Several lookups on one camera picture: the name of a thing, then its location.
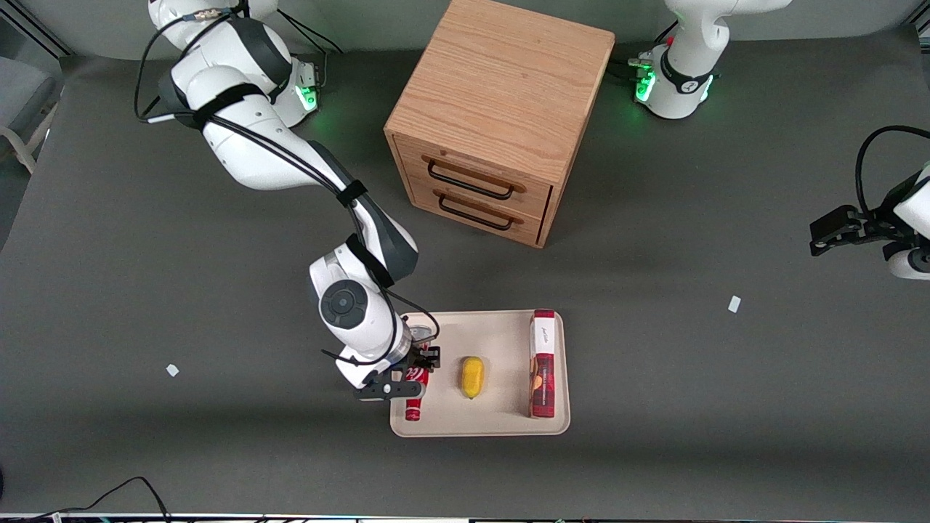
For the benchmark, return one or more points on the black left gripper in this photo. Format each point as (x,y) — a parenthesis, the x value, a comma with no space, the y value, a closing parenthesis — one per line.
(870,222)

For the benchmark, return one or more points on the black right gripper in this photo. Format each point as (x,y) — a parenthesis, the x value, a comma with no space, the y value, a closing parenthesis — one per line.
(423,357)

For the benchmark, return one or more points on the red Coca-Cola aluminium bottle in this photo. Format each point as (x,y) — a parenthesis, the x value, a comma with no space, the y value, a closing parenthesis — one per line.
(415,407)

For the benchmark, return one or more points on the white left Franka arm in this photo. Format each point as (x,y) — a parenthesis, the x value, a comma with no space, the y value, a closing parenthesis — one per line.
(683,87)

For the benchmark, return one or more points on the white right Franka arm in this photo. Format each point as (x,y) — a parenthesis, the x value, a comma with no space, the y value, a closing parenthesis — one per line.
(247,145)

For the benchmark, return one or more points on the beige plastic tray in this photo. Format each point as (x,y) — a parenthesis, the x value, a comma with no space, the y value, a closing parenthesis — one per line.
(501,407)

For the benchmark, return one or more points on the yellow lemon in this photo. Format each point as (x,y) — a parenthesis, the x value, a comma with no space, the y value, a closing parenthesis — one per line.
(472,376)

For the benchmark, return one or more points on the red and white snack box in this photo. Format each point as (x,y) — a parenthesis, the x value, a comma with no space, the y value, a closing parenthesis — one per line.
(543,370)

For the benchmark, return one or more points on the wooden drawer front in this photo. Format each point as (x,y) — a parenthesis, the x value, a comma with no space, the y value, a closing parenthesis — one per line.
(472,218)
(472,160)

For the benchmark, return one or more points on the wooden two-drawer cabinet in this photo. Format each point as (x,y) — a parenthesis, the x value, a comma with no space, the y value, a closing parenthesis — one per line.
(501,80)

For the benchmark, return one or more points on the grey chair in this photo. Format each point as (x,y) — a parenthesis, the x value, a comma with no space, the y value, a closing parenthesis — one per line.
(22,87)

